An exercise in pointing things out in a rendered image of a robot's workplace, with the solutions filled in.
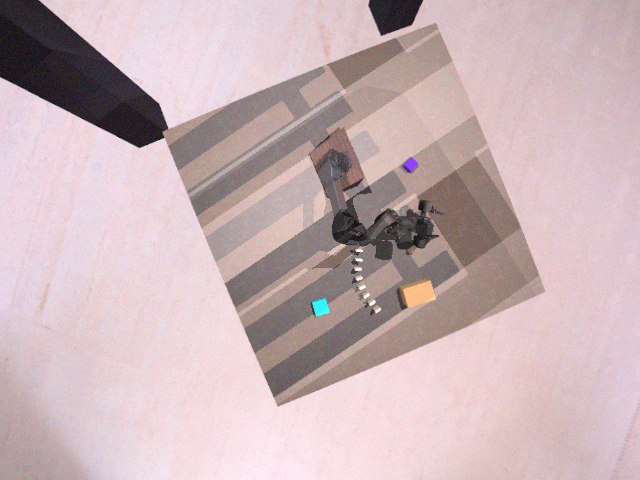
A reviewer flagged purple block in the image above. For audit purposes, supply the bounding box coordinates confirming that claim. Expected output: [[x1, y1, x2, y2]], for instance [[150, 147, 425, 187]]
[[402, 157, 418, 172]]

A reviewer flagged cyan block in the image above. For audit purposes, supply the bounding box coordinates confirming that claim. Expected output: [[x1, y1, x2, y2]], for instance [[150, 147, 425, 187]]
[[312, 298, 329, 316]]

